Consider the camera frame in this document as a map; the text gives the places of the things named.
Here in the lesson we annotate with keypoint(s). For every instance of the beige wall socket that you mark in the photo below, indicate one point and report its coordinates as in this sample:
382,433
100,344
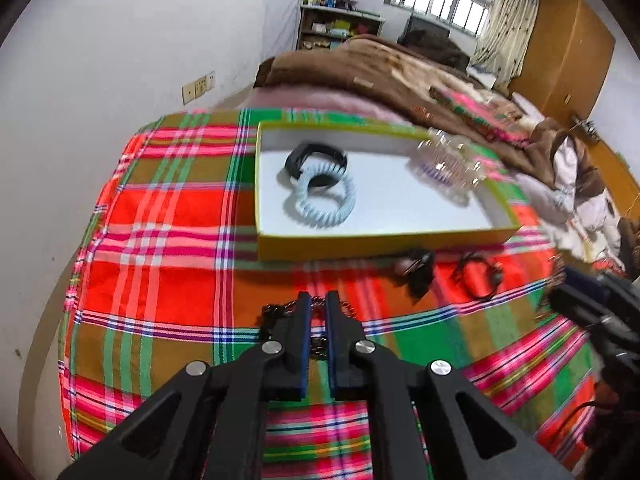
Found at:
197,87

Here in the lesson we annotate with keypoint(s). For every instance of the folded plaid cloth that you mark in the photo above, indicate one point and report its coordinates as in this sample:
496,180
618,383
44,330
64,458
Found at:
475,107

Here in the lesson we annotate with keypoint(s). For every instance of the translucent beige hair claw clip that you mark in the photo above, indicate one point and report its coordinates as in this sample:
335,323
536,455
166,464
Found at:
452,160

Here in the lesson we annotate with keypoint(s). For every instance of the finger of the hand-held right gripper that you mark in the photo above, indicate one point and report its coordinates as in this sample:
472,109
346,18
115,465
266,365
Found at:
587,283
572,305

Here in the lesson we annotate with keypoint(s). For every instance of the white quilt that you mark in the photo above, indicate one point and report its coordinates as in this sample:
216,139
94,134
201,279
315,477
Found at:
550,205

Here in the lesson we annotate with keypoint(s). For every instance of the wooden wardrobe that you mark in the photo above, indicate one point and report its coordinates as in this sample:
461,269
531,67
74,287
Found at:
565,55

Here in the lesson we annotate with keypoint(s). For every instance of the black hair band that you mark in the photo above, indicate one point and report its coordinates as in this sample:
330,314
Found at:
295,160

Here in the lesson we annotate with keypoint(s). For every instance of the black hair clip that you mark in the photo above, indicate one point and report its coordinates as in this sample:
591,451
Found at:
417,280

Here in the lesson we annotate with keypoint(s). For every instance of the wooden shelf unit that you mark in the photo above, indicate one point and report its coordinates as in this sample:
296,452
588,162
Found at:
305,25

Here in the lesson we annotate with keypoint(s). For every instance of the red green plaid blanket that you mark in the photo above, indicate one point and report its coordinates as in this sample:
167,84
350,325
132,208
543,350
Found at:
165,260

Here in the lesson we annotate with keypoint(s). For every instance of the wooden bedside cabinet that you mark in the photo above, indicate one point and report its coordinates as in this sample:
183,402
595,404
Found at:
617,175

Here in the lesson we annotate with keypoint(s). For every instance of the yellow-green shallow cardboard box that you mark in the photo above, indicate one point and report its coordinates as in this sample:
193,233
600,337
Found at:
380,247

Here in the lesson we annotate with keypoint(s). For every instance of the patterned curtain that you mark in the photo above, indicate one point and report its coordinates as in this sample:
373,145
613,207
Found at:
505,25

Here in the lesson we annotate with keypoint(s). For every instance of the brown fleece blanket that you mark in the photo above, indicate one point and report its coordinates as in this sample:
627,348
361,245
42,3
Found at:
350,65

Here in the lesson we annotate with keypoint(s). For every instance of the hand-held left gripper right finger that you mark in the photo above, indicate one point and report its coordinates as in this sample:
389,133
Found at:
341,350

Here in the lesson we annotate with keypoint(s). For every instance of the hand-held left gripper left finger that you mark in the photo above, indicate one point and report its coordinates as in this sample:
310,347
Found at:
295,345

